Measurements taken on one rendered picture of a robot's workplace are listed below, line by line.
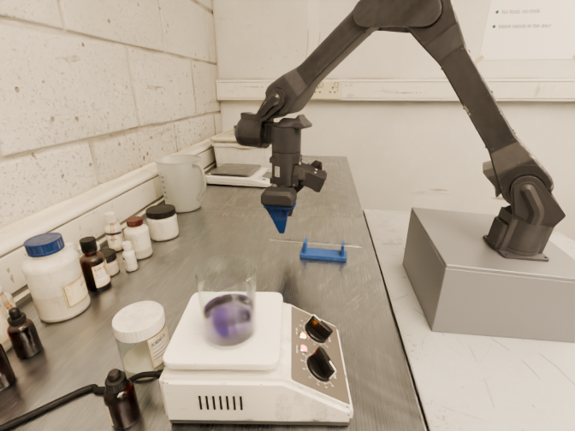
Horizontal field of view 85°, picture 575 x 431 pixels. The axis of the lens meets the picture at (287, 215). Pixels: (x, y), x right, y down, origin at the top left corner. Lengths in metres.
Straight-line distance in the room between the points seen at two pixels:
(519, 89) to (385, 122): 0.60
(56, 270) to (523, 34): 1.90
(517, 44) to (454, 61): 1.41
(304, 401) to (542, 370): 0.33
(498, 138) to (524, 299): 0.23
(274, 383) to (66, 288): 0.37
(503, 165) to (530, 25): 1.46
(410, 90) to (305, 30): 0.57
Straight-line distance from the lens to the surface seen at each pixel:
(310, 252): 0.69
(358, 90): 1.67
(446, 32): 0.51
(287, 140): 0.60
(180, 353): 0.37
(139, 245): 0.73
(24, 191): 0.77
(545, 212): 0.53
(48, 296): 0.61
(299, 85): 0.57
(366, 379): 0.46
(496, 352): 0.56
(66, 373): 0.54
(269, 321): 0.39
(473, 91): 0.52
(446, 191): 1.91
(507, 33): 1.90
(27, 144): 0.78
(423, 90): 1.73
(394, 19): 0.51
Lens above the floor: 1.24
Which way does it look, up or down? 22 degrees down
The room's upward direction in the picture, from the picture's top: straight up
